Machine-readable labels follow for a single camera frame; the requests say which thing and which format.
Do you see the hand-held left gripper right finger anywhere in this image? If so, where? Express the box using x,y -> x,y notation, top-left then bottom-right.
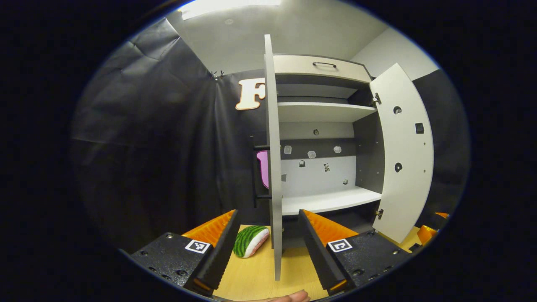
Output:
298,209 -> 414,296

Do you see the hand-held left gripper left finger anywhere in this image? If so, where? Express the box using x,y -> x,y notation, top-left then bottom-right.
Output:
130,209 -> 240,296

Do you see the white shoe cabinet door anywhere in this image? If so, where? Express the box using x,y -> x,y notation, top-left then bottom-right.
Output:
251,34 -> 284,281
369,63 -> 435,244

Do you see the white double-door shoe cabinet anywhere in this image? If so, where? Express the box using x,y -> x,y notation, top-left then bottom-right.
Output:
273,54 -> 386,249

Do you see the white cabinet drawer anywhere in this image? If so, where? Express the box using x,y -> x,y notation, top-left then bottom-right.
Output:
273,55 -> 373,83

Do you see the watermelon slice toy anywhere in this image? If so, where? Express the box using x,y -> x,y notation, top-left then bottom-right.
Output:
233,225 -> 270,259

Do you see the ceiling light panel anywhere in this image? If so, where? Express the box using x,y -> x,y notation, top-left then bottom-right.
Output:
180,0 -> 282,21

